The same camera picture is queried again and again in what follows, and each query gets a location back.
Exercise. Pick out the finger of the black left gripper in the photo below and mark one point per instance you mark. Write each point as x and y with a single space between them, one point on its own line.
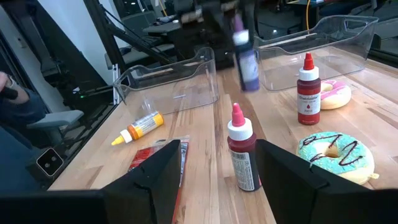
222 21
252 31

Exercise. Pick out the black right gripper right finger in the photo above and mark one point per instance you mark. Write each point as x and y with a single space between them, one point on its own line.
289 186

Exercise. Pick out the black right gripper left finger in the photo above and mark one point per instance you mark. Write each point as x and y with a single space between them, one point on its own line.
155 193

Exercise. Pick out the purple food colouring bottle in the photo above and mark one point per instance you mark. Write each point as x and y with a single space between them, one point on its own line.
248 68

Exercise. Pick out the red packet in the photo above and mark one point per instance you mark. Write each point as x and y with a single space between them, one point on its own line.
143 155

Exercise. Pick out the red colouring bottle pink cap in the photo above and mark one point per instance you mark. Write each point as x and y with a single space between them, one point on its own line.
244 155

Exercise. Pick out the teal frosted toy donut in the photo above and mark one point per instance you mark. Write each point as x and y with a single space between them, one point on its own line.
354 169

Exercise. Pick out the orange bottle with yellow tip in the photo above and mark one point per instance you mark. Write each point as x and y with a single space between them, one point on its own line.
144 126

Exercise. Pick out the pink frosted toy donut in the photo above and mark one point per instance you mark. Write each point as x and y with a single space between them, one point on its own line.
337 93

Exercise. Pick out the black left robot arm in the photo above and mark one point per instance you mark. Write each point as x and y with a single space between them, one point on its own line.
199 49

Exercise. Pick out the grey office chair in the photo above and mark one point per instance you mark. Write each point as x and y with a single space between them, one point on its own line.
56 119

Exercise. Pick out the clear plastic bin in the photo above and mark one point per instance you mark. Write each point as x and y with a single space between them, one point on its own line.
357 40
186 93

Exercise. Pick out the person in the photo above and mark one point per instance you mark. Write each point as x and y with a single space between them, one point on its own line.
15 140

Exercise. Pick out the person's hand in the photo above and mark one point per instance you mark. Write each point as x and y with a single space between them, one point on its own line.
20 95

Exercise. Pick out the black table-level camera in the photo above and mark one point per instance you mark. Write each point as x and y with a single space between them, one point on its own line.
49 161

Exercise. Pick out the black table frame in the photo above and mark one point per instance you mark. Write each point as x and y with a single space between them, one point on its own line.
104 34

